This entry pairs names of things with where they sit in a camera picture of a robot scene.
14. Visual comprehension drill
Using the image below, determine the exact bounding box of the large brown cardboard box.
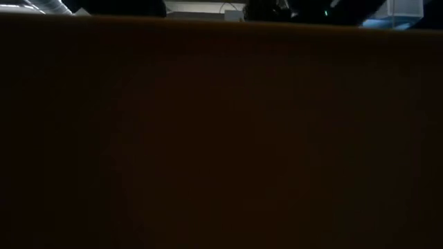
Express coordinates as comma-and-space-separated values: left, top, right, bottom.
0, 13, 443, 249

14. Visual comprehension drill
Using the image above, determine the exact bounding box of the rectangular metal duct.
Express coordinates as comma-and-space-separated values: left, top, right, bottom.
359, 0, 425, 30

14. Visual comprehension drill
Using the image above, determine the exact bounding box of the large round silver duct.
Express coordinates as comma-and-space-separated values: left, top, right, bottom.
20, 0, 73, 17

